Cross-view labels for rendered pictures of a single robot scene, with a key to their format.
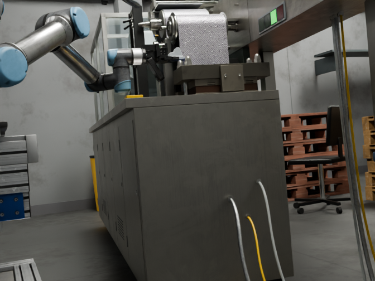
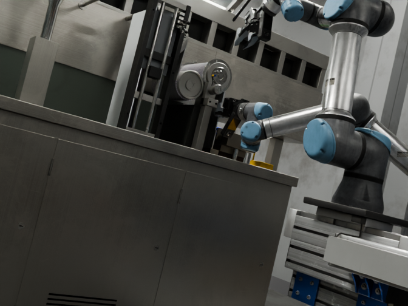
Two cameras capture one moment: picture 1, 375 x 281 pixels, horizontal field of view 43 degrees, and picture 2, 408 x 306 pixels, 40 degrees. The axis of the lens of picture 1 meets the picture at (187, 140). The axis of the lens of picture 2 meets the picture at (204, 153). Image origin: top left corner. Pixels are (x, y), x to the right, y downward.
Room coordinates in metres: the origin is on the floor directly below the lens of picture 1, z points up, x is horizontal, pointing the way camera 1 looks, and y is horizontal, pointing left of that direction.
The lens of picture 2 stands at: (2.89, 2.32, 0.78)
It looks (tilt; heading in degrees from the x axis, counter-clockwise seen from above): 3 degrees up; 254
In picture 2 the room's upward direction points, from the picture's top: 14 degrees clockwise
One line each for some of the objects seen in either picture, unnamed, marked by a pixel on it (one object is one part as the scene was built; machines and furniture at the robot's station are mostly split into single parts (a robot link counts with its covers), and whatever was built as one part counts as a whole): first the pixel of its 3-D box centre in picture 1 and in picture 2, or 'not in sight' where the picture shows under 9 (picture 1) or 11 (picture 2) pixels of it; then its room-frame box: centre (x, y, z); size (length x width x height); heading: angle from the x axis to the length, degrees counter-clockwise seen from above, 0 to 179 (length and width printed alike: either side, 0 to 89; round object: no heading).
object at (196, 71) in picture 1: (221, 73); (218, 139); (2.10, -0.17, 1.00); 0.40 x 0.16 x 0.06; 105
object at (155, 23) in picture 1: (155, 24); not in sight; (2.47, 0.12, 1.34); 0.06 x 0.06 x 0.06; 15
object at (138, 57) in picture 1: (137, 56); (246, 111); (2.13, 0.19, 1.11); 0.08 x 0.05 x 0.08; 15
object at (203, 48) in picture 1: (204, 53); (206, 109); (2.21, -0.11, 1.12); 0.23 x 0.01 x 0.18; 105
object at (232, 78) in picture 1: (231, 78); not in sight; (2.02, -0.21, 0.97); 0.10 x 0.03 x 0.11; 105
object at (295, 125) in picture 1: (278, 156); not in sight; (5.35, -1.01, 0.45); 1.32 x 0.88 x 0.91; 111
